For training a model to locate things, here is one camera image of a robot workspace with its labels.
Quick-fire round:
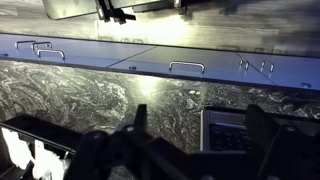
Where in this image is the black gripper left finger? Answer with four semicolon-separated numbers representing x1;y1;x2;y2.
64;103;191;180

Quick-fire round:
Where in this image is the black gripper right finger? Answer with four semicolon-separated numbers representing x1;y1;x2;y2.
245;103;320;180

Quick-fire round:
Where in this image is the white crumpled item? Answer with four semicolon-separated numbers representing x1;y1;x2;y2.
31;139;72;180
1;127;35;171

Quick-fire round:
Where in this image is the black bin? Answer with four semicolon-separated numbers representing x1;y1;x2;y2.
0;114;84;180

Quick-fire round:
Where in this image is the silver device with keypad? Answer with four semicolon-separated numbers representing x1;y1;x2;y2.
199;107;320;153

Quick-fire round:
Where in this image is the blue-grey cabinet front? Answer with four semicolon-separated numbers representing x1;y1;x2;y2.
0;32;320;92

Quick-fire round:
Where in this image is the silver cabinet handle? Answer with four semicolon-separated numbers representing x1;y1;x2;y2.
31;41;53;52
168;61;206;75
260;59;275;74
37;49;66;62
14;40;37;50
238;58;250;71

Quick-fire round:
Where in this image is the black bracket stand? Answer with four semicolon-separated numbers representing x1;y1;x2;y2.
94;0;137;25

